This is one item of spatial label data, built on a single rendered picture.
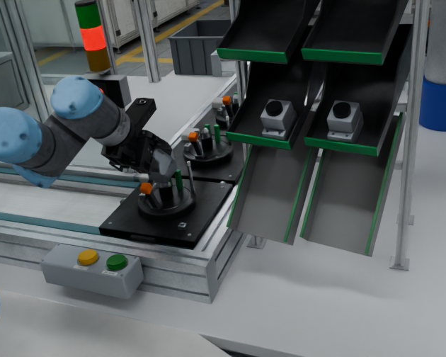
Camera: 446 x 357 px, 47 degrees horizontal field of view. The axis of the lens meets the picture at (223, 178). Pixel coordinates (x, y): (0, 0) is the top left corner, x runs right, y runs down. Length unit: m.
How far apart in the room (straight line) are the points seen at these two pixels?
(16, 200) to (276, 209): 0.78
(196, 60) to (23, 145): 2.47
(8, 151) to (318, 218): 0.59
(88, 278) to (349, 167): 0.58
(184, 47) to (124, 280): 2.27
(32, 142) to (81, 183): 0.71
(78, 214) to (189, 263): 0.43
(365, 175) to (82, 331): 0.65
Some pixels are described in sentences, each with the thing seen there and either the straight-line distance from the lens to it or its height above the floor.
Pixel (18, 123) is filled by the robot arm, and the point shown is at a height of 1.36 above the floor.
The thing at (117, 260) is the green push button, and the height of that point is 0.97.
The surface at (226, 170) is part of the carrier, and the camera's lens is 1.34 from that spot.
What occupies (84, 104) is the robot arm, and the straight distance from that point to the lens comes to 0.87.
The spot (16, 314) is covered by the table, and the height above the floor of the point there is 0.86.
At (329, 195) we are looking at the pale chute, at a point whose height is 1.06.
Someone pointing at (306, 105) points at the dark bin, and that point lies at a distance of 0.97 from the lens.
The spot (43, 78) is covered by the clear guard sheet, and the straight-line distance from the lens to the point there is 1.46.
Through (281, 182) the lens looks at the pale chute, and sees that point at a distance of 1.06.
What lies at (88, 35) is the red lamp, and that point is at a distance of 1.26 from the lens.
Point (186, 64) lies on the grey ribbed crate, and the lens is 3.21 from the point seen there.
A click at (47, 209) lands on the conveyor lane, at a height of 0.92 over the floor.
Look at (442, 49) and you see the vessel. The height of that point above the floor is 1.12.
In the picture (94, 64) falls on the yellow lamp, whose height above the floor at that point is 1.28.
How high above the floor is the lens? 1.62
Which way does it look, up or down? 30 degrees down
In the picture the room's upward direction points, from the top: 7 degrees counter-clockwise
